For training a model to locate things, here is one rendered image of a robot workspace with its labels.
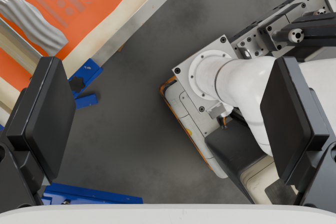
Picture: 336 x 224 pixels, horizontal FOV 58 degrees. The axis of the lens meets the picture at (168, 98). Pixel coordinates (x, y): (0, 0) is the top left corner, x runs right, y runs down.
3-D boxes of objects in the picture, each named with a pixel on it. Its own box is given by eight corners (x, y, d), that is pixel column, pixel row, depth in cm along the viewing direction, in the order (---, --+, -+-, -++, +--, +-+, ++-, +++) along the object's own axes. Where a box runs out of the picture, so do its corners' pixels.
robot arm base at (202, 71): (249, 91, 79) (282, 102, 64) (210, 118, 78) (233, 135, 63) (220, 39, 75) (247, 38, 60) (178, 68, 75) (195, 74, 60)
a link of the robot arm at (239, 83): (244, 46, 60) (290, 46, 45) (271, 101, 63) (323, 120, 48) (203, 70, 60) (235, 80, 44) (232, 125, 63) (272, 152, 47)
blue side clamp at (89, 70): (91, 56, 89) (89, 57, 83) (103, 68, 91) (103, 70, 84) (19, 128, 89) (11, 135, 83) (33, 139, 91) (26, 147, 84)
